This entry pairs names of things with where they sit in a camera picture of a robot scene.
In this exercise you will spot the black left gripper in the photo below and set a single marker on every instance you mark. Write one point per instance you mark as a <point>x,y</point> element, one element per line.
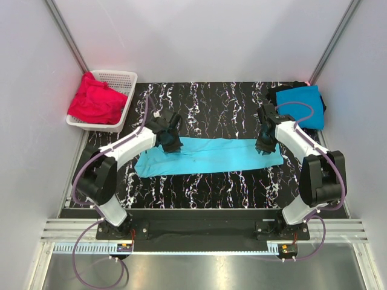
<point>175,148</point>

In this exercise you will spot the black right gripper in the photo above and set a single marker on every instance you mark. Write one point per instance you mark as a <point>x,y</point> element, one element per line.
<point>266,149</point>

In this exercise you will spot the light cyan t shirt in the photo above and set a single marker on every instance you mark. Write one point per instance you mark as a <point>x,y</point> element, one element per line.
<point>201,155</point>

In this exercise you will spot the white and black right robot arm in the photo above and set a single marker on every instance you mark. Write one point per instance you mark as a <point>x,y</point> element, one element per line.
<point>322,183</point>

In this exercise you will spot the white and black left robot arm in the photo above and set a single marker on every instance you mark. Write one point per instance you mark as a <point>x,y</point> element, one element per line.
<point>96,172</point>

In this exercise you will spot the folded black t shirt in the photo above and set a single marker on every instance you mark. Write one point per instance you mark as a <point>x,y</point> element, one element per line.
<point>323,104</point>

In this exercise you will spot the folded blue t shirt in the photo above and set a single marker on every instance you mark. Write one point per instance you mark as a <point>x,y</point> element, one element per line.
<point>299,105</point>

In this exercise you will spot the white plastic basket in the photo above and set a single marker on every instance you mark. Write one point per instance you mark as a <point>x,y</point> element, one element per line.
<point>121,81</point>

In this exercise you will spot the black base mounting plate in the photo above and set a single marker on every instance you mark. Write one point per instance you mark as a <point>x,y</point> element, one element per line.
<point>189,230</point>

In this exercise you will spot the red t shirt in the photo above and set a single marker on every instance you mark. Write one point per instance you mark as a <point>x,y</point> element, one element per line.
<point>96,103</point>

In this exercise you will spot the right small circuit board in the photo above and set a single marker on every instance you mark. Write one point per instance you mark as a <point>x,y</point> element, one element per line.
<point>289,248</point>

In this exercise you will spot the small circuit board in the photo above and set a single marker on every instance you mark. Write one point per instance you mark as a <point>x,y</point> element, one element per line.
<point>125,247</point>
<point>289,248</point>

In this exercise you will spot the left small circuit board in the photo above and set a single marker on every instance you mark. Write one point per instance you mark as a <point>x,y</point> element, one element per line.
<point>125,247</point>

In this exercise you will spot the white slotted cable duct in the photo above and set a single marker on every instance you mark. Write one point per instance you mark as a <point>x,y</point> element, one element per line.
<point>85,248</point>

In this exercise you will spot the aluminium front frame rail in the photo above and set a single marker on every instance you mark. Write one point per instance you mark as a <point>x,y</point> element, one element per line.
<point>337,230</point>

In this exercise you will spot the right aluminium corner post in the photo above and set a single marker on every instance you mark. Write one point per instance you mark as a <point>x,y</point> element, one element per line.
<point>335,38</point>

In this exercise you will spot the aluminium corner post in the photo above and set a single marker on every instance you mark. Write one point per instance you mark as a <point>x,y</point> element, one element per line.
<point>335,38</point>
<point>59,20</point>

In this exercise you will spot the left aluminium corner post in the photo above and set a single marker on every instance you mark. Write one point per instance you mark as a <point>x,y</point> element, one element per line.
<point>59,20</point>

